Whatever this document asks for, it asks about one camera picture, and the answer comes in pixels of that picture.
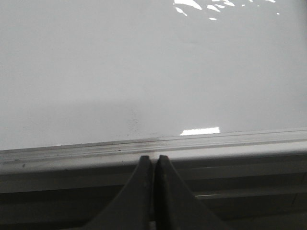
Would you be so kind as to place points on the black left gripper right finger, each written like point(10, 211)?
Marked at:
point(175, 207)

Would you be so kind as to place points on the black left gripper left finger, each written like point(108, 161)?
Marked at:
point(130, 209)

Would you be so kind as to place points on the white whiteboard with aluminium frame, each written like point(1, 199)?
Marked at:
point(88, 86)

